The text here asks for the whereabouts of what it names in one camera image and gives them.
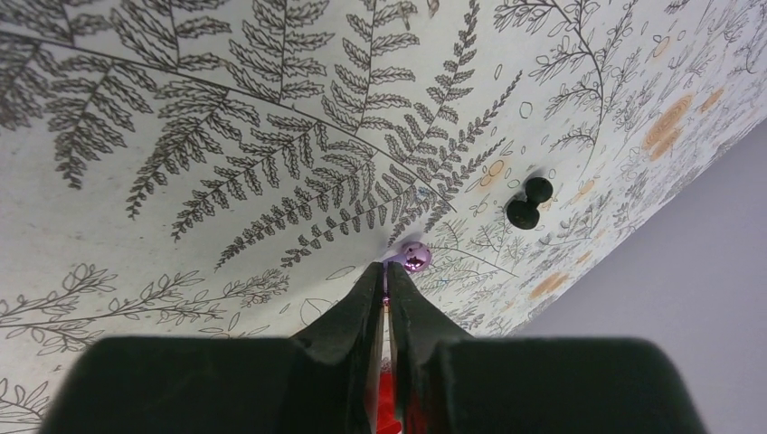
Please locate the purple clip earbud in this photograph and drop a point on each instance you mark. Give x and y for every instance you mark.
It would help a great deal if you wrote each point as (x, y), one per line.
(414, 256)

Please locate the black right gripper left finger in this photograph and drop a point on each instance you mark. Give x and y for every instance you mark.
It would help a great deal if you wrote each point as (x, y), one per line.
(323, 379)

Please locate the floral table mat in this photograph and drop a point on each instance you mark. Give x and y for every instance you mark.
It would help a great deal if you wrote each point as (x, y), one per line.
(228, 168)

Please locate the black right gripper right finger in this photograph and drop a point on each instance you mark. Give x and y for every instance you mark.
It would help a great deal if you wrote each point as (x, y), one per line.
(446, 380)

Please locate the red toy block box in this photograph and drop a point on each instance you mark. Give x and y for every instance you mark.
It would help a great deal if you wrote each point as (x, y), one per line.
(393, 399)

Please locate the black clip earbud right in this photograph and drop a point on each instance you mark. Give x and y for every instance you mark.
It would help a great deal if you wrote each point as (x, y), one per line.
(524, 213)

